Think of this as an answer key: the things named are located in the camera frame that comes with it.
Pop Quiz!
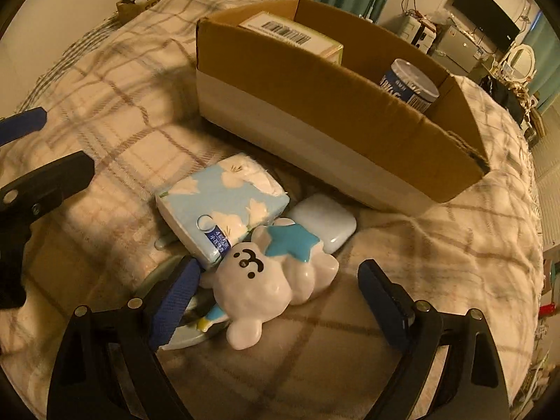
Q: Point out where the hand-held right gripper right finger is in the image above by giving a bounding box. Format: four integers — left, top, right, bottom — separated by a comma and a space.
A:
357, 259, 512, 420

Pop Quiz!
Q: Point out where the blue floral tissue pack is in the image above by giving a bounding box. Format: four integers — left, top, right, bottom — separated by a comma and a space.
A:
155, 152, 291, 270

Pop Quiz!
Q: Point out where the white bear figurine blue star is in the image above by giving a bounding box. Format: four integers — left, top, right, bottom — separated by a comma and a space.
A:
201, 222, 340, 351

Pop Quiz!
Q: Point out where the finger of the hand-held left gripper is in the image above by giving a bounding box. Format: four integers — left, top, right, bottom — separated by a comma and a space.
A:
0, 107, 48, 148
0, 150, 96, 229

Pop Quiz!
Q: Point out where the dark bag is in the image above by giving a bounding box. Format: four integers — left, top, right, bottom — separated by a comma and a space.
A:
480, 74, 526, 124

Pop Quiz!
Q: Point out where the blue and white can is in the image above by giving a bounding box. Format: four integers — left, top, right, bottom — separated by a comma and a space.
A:
378, 58, 440, 113

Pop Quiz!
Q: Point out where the silver cabinet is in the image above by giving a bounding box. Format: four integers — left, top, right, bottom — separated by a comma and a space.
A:
431, 24, 491, 75

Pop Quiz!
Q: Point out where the white earbuds case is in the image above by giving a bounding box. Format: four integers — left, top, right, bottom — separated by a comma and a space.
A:
286, 195, 358, 255

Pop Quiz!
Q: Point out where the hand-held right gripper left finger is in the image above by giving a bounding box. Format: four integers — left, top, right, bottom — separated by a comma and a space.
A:
46, 255, 202, 420

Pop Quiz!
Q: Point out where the plaid blanket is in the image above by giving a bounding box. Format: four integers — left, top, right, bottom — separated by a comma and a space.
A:
0, 0, 546, 420

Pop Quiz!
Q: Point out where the black flat screen television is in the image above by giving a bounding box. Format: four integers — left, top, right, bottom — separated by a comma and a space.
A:
451, 0, 522, 51

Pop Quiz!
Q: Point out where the white desktop appliance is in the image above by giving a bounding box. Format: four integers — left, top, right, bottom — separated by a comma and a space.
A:
396, 13, 438, 51

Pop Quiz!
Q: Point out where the large cardboard box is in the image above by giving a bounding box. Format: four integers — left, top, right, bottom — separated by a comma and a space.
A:
195, 0, 491, 216

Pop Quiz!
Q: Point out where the pale green box barcode label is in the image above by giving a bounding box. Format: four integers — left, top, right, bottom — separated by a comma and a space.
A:
238, 11, 344, 67

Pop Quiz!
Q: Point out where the white oval vanity mirror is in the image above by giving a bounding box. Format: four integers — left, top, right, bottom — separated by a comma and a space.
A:
499, 44, 536, 93

